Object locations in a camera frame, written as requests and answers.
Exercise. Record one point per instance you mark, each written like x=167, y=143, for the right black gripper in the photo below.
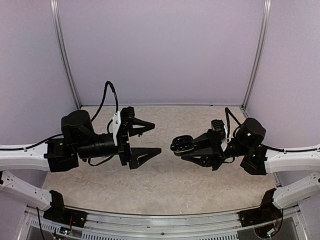
x=212, y=157

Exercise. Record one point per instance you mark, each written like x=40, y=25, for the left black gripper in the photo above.
x=128, y=154

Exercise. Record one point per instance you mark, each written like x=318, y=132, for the black earbud charging case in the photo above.
x=182, y=144

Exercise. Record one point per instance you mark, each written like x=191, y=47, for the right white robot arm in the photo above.
x=261, y=160

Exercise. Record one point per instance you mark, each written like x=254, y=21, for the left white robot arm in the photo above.
x=62, y=152

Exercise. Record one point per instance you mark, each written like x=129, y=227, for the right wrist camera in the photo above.
x=220, y=131

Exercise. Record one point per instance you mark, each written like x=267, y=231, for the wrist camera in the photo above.
x=220, y=131
x=122, y=122

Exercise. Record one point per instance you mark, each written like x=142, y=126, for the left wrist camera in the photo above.
x=122, y=122

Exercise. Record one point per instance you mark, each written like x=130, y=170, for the front aluminium rail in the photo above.
x=102, y=225

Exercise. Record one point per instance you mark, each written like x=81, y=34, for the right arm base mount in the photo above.
x=266, y=212

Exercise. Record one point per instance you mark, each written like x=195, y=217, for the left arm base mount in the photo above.
x=58, y=213

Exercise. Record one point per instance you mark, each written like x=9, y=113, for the left aluminium frame post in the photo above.
x=54, y=5

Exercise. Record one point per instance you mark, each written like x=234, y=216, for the aluminium frame post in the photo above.
x=258, y=53
x=54, y=5

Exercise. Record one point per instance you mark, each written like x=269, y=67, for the right aluminium frame post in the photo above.
x=258, y=53

